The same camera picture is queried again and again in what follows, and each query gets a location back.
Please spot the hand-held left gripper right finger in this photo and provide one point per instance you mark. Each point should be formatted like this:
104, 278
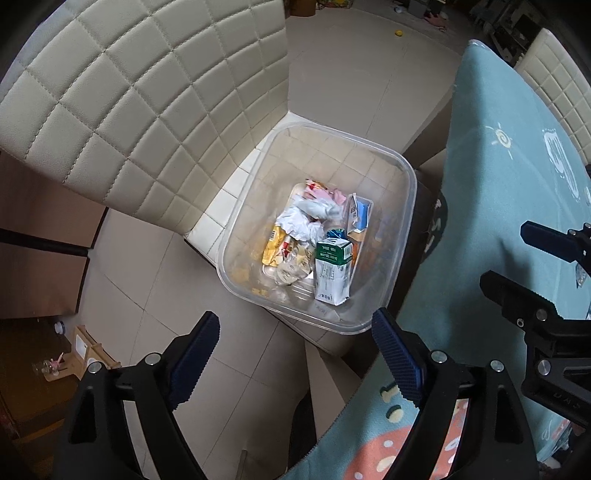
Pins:
399, 360

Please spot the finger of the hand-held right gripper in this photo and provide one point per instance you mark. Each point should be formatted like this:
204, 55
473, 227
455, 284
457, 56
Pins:
545, 237
517, 300

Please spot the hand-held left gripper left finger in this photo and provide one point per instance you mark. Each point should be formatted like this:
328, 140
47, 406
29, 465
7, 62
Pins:
194, 364

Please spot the green white milk carton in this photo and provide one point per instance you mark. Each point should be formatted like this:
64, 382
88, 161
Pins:
330, 272

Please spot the small blue white carton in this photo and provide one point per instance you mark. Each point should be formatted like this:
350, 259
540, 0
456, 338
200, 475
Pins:
356, 212

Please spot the clear plastic container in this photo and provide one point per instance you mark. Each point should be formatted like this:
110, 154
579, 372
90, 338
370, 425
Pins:
383, 194

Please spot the grey paper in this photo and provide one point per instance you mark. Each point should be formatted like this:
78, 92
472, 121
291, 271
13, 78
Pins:
318, 207

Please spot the white tissue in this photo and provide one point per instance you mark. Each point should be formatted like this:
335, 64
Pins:
295, 221

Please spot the pink wrapper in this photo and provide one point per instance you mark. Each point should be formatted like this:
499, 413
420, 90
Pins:
334, 196

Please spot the small clear plastic wrapper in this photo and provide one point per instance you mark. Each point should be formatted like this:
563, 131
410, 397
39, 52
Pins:
580, 275

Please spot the light blue printed tablecloth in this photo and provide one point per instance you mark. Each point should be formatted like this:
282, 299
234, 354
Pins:
489, 184

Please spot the beige furniture panel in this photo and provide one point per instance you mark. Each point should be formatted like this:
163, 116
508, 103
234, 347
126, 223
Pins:
328, 392

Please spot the small wooden holder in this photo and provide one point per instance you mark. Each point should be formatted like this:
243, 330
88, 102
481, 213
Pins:
87, 350

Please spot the white round cap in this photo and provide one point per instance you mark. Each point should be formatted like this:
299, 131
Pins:
59, 326

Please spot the yellow snack packet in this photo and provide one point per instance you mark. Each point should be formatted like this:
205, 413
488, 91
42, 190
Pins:
272, 244

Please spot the red gold dotted wrapper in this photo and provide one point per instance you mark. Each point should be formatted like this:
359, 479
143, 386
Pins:
295, 261

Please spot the small glass jar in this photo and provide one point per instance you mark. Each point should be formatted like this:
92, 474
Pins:
46, 369

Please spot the cream quilted leather chair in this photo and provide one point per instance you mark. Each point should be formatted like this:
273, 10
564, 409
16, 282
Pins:
554, 78
138, 101

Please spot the brown wooden cabinet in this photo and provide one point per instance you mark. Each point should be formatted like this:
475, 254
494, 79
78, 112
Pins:
41, 286

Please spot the dark furniture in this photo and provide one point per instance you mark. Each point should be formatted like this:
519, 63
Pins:
508, 27

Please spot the pink floor item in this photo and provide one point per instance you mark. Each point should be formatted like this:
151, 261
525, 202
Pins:
436, 18

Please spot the grey box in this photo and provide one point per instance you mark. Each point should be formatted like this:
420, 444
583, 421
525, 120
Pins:
418, 5

